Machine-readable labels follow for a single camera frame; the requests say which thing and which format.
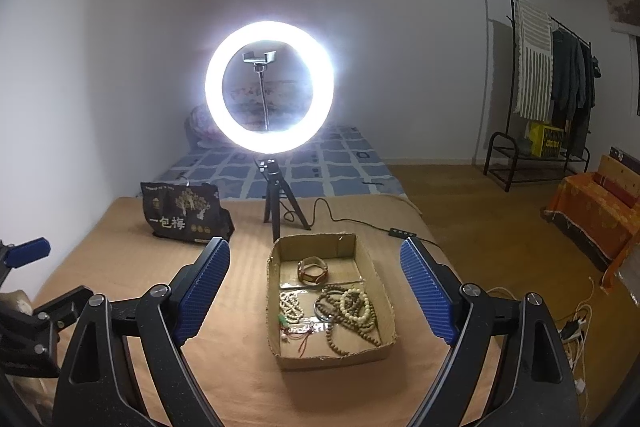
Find blue checkered bedsheet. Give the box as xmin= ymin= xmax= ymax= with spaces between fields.
xmin=160 ymin=123 xmax=403 ymax=200

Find clear plastic bag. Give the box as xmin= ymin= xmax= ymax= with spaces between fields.
xmin=280 ymin=274 xmax=368 ymax=293

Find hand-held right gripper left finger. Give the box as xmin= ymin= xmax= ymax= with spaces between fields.
xmin=50 ymin=237 xmax=232 ymax=427

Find floral pillow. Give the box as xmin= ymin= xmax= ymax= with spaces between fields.
xmin=185 ymin=103 xmax=226 ymax=152

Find cardboard box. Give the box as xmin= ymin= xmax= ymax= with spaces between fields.
xmin=266 ymin=233 xmax=399 ymax=370

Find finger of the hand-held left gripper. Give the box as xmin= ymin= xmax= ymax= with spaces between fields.
xmin=0 ymin=236 xmax=52 ymax=280
xmin=31 ymin=285 xmax=97 ymax=334

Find black tripod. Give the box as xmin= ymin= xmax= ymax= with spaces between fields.
xmin=254 ymin=157 xmax=313 ymax=244

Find striped white towel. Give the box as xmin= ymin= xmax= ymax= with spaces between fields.
xmin=515 ymin=0 xmax=555 ymax=120

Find dark snack bag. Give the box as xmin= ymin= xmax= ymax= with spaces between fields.
xmin=140 ymin=181 xmax=236 ymax=243

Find cream bead bracelet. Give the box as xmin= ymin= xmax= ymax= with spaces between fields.
xmin=340 ymin=288 xmax=376 ymax=327

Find metal phone holder clamp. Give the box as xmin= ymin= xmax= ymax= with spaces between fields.
xmin=242 ymin=49 xmax=278 ymax=132

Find black clothes rack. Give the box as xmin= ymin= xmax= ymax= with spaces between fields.
xmin=482 ymin=0 xmax=601 ymax=192

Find dark bangle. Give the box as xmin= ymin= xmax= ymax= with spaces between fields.
xmin=314 ymin=299 xmax=346 ymax=323

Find small white bead bracelet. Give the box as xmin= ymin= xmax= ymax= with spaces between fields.
xmin=279 ymin=291 xmax=305 ymax=325

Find brown wooden bead necklace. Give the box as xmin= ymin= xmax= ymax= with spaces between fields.
xmin=315 ymin=284 xmax=387 ymax=356

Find brown leather bracelet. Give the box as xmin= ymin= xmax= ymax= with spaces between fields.
xmin=297 ymin=257 xmax=329 ymax=285

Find red string bracelet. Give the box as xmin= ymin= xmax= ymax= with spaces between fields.
xmin=280 ymin=322 xmax=326 ymax=350

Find orange cloth covered seat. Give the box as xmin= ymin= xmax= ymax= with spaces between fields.
xmin=544 ymin=146 xmax=640 ymax=295

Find black cable with controller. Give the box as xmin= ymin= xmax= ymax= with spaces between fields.
xmin=280 ymin=198 xmax=446 ymax=253

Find white ring light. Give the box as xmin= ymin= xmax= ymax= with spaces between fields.
xmin=204 ymin=21 xmax=337 ymax=155

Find dark hanging clothes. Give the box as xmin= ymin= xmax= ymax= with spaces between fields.
xmin=550 ymin=27 xmax=601 ymax=158

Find wall poster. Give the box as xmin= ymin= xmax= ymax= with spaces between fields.
xmin=602 ymin=0 xmax=640 ymax=32

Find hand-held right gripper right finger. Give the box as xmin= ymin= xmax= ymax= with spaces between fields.
xmin=399 ymin=236 xmax=583 ymax=427

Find yellow box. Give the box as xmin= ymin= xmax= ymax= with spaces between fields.
xmin=525 ymin=122 xmax=566 ymax=158

